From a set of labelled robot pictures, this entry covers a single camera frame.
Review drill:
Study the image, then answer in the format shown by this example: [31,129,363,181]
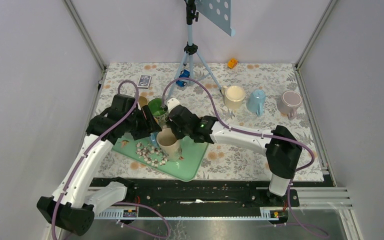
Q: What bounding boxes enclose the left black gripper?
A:
[123,104,162,140]

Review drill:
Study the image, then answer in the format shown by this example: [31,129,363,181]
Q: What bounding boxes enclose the blue butterfly mug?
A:
[149,132,159,148]

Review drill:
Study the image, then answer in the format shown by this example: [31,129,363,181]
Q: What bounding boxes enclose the cream mug green inside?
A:
[148,98,168,127]

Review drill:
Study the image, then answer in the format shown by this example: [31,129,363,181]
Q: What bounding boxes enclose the beige mug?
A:
[138,96,149,108]

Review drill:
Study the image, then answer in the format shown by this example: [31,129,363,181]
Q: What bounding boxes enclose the seahorse pattern mug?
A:
[156,128,182,161]

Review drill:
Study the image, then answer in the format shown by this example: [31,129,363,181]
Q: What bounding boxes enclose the light blue faceted mug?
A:
[246,89,266,117]

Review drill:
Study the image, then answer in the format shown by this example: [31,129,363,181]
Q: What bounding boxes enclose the lilac mug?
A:
[277,90,303,120]

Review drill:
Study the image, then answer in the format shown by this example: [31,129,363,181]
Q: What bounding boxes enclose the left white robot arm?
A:
[36,94,162,236]

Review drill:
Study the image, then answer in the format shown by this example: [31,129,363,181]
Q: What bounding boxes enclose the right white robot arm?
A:
[167,104,303,206]

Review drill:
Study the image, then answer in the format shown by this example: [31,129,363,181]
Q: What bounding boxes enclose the cream ribbed mug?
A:
[221,85,246,110]

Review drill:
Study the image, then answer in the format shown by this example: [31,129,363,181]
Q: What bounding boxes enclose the green floral tray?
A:
[112,135,208,182]

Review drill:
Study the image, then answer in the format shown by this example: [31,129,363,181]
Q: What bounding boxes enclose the playing card deck box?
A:
[137,74,152,89]

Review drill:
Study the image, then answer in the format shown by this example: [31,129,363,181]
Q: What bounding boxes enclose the blue toy car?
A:
[176,69,192,88]

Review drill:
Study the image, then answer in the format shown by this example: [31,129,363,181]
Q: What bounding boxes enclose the blue tripod stand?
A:
[174,0,222,92]

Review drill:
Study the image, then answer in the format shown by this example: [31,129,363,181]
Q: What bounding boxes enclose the floral tablecloth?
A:
[95,63,324,183]

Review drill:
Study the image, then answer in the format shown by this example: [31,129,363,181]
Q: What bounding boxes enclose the orange toy block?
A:
[227,58,239,69]

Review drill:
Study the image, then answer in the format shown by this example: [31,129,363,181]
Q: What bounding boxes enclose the perforated blue calibration plate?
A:
[195,0,236,37]

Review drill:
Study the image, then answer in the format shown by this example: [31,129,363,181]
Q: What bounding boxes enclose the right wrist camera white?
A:
[166,97,180,113]

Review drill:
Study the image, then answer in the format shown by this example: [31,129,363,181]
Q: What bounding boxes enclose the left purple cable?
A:
[50,79,141,240]

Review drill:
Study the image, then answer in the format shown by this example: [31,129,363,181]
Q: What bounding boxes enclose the purple cable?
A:
[160,77,316,174]
[50,79,141,240]

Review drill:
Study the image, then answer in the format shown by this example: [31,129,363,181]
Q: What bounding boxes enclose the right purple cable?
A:
[160,77,316,174]

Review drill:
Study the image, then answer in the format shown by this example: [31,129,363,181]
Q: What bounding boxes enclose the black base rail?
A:
[91,177,300,218]

